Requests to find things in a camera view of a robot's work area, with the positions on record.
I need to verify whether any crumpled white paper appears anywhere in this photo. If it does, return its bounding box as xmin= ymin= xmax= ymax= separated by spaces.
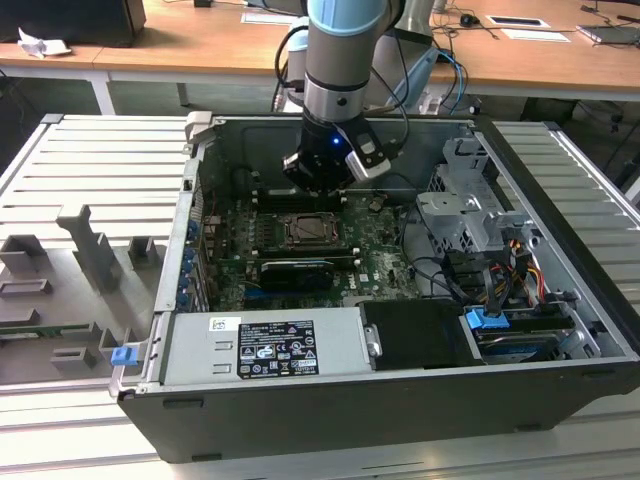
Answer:
xmin=17 ymin=27 xmax=74 ymax=59

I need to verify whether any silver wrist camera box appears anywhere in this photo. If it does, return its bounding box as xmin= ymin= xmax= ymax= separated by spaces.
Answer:
xmin=344 ymin=130 xmax=392 ymax=182

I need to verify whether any black CPU socket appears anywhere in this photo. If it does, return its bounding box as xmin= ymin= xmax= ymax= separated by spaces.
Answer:
xmin=282 ymin=212 xmax=346 ymax=250

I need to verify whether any grey laptop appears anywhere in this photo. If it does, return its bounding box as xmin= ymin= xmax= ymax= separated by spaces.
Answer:
xmin=576 ymin=22 xmax=640 ymax=50

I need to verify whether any green motherboard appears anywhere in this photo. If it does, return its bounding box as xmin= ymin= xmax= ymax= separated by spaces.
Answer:
xmin=199 ymin=192 xmax=426 ymax=311

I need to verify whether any light grey case latch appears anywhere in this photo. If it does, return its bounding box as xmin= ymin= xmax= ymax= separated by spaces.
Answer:
xmin=184 ymin=110 xmax=215 ymax=146

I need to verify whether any black open PC case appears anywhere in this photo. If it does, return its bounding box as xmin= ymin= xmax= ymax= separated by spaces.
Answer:
xmin=108 ymin=110 xmax=640 ymax=464

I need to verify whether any black wire bundle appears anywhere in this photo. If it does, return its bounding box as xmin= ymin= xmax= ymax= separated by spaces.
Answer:
xmin=442 ymin=251 xmax=501 ymax=317

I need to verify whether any grey power supply unit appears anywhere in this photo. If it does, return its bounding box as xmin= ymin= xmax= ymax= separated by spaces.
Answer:
xmin=162 ymin=305 xmax=384 ymax=387

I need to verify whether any green RAM stick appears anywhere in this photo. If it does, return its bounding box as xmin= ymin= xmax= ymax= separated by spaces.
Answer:
xmin=0 ymin=323 xmax=69 ymax=337

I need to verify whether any yellow red wire bundle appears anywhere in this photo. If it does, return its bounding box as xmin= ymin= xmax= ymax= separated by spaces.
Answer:
xmin=487 ymin=239 xmax=546 ymax=306

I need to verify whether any black RAM slot bank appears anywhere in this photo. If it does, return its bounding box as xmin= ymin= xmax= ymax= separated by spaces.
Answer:
xmin=219 ymin=243 xmax=362 ymax=262
xmin=253 ymin=186 xmax=347 ymax=212

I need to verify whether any blue cable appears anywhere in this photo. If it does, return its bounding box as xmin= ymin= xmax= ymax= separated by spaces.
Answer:
xmin=434 ymin=49 xmax=469 ymax=114

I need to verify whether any blue disk carrier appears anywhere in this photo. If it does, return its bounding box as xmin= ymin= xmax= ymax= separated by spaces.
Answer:
xmin=463 ymin=307 xmax=564 ymax=365

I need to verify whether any black box on desk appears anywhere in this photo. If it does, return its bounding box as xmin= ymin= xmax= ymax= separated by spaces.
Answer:
xmin=0 ymin=0 xmax=147 ymax=49

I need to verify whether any white desk grommet plate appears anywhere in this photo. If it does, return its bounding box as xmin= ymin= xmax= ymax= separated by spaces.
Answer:
xmin=240 ymin=11 xmax=307 ymax=25
xmin=487 ymin=14 xmax=551 ymax=29

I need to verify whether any wooden desk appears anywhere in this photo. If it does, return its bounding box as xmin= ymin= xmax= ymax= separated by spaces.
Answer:
xmin=92 ymin=0 xmax=640 ymax=109
xmin=0 ymin=41 xmax=132 ymax=117

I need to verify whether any grey parts rack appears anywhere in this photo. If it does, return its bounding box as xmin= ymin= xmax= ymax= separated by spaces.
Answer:
xmin=0 ymin=203 xmax=171 ymax=386

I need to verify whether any metal socket cover frame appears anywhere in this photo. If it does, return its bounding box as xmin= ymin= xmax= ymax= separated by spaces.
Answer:
xmin=285 ymin=213 xmax=341 ymax=247

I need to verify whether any silver metal disk bay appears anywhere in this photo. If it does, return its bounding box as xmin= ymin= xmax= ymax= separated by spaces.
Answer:
xmin=414 ymin=137 xmax=539 ymax=261

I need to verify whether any black graphics card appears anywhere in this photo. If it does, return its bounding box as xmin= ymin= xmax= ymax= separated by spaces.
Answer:
xmin=257 ymin=257 xmax=336 ymax=294

